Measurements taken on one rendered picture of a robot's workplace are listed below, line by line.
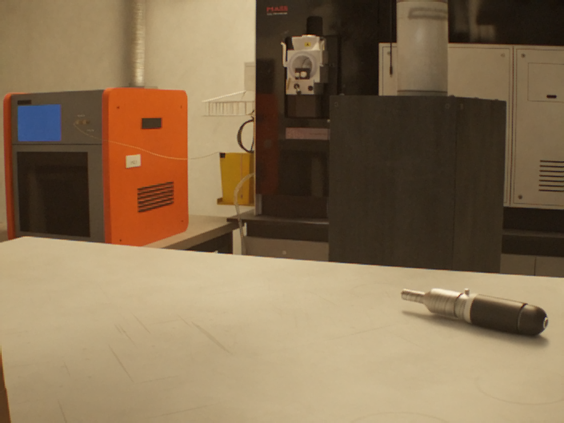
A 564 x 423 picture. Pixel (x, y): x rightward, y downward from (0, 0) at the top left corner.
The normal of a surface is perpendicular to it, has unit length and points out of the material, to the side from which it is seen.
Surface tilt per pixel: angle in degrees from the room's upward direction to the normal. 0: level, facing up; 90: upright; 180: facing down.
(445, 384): 0
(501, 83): 90
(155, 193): 90
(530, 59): 90
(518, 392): 0
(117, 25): 90
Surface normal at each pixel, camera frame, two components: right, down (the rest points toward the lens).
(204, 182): -0.32, 0.14
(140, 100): 0.94, 0.05
